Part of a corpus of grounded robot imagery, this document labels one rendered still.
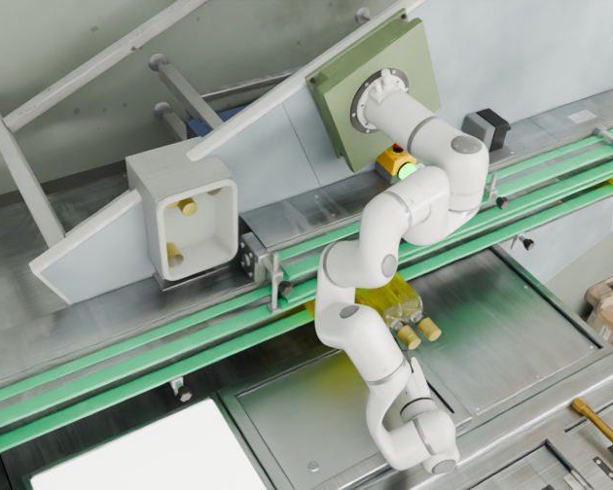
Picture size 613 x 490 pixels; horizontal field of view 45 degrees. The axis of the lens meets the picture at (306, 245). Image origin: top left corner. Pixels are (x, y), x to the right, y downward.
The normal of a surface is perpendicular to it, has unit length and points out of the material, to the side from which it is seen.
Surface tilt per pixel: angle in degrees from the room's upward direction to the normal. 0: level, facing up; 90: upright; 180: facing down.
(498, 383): 90
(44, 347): 90
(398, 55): 2
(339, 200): 90
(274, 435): 90
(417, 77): 2
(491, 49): 0
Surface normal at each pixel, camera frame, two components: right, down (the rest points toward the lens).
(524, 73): 0.52, 0.60
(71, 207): 0.06, -0.73
